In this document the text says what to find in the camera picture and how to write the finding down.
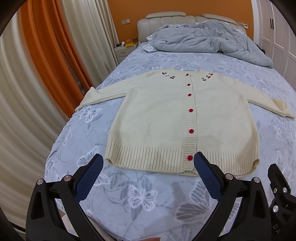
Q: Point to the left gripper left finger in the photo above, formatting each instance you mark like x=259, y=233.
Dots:
x=43, y=219

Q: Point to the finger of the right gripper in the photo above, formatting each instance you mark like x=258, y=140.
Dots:
x=282, y=208

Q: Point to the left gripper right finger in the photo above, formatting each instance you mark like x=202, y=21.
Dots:
x=252, y=222

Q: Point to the cream knit cardigan red buttons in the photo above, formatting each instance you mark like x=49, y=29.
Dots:
x=167, y=116

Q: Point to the cream sheer curtain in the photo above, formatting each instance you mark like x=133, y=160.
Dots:
x=31, y=120

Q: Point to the white wardrobe doors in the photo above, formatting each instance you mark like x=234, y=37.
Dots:
x=273, y=34

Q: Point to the white nightstand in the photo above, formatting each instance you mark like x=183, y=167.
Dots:
x=122, y=52

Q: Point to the grey rumpled duvet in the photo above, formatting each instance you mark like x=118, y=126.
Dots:
x=209, y=37

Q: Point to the yellow box on nightstand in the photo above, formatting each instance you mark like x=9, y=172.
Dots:
x=131, y=42

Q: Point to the orange curtain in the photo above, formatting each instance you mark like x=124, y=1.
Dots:
x=54, y=54

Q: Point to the white pillow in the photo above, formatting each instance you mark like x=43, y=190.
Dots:
x=148, y=47

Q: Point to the beige leather headboard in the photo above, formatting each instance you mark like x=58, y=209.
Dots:
x=148, y=25

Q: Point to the wall switch plate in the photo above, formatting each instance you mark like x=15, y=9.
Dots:
x=124, y=22

